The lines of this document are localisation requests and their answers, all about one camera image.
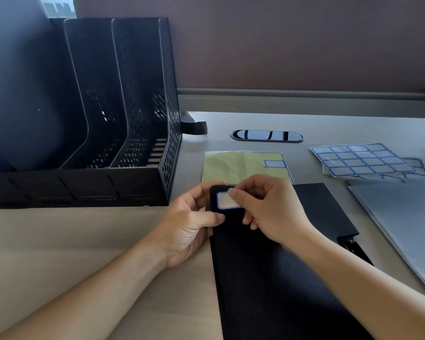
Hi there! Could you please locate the black mesh file rack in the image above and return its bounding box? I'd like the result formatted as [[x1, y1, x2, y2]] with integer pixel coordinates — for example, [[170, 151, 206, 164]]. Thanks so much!
[[0, 17, 183, 209]]

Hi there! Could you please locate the person's right hand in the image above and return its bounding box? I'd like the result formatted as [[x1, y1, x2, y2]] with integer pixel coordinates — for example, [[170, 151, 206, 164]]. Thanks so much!
[[228, 174, 318, 254]]

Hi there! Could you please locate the yellow-green label backing sheet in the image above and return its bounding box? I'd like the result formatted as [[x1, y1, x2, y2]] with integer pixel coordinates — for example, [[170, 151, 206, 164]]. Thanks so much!
[[201, 151, 295, 185]]

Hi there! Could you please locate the blue-bordered white label sticker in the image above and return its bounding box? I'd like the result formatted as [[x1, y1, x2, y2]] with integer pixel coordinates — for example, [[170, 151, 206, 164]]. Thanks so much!
[[216, 190, 244, 210]]

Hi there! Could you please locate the brown desk partition panel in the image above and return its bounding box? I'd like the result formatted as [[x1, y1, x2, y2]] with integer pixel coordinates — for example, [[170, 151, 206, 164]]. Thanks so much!
[[73, 0, 425, 93]]

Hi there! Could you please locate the dark blue folder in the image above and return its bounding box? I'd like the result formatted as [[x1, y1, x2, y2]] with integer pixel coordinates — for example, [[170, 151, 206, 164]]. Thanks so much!
[[0, 0, 90, 172]]

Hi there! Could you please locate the person's right forearm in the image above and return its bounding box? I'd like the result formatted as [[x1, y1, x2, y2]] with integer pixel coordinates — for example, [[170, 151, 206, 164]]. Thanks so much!
[[286, 226, 425, 340]]

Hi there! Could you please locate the person's left hand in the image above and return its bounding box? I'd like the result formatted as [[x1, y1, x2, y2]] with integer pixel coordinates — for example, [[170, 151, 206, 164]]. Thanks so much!
[[147, 182, 227, 270]]

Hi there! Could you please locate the blue-bordered label sheet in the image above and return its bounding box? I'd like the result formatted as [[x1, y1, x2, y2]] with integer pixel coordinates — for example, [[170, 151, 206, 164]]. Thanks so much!
[[321, 157, 425, 182], [309, 143, 417, 178]]

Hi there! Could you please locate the black strap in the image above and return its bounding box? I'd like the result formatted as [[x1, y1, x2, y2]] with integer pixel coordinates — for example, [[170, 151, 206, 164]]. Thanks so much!
[[180, 112, 208, 136]]

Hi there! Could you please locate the person's left forearm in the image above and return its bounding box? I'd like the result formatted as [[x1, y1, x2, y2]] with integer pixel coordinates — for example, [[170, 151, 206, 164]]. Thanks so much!
[[0, 240, 169, 340]]

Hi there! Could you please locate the black metal folder clip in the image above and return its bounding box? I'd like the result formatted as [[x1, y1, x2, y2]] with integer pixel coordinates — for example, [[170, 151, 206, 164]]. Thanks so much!
[[336, 234, 375, 267]]

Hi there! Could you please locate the black folder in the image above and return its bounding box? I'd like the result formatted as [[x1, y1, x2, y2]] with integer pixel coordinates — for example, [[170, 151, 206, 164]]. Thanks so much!
[[206, 183, 376, 340]]

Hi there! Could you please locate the light grey folder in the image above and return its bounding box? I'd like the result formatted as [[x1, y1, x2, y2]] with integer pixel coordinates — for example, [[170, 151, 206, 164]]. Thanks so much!
[[348, 180, 425, 301]]

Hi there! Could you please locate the oval desk cable grommet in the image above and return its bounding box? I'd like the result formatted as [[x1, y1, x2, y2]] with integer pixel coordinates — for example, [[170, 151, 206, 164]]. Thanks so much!
[[230, 129, 304, 143]]

